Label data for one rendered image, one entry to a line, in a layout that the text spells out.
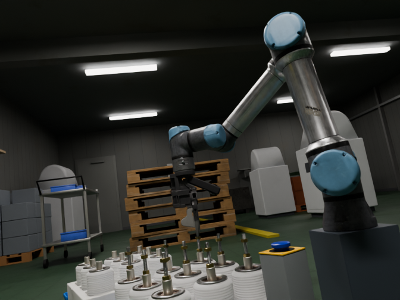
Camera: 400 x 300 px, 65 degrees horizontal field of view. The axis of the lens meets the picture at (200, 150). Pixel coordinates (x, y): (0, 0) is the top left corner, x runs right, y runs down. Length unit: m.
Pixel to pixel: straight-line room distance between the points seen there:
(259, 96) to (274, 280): 0.62
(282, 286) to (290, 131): 10.01
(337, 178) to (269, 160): 5.06
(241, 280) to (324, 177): 0.33
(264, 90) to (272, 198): 4.76
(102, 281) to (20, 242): 3.85
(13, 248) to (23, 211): 0.50
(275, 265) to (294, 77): 0.52
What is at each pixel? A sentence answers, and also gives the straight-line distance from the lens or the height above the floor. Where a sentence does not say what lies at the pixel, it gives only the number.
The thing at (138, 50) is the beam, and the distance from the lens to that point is 4.82.
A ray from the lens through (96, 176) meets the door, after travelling 9.60.
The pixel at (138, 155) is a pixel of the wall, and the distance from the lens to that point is 9.59.
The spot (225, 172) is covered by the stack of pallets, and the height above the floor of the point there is 0.76.
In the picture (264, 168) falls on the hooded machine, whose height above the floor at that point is 0.87.
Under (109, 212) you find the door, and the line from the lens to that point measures 9.49.
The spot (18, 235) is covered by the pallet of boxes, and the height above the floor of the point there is 0.36.
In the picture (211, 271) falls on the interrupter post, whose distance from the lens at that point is 0.81.
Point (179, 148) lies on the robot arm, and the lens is 1.05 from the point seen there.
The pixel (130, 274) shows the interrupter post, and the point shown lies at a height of 0.27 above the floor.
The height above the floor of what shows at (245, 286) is 0.22.
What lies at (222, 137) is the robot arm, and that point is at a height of 0.63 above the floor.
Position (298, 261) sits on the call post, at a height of 0.29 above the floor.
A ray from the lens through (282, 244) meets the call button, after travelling 0.70.
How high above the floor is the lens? 0.44
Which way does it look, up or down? 9 degrees up
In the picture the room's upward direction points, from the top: 8 degrees counter-clockwise
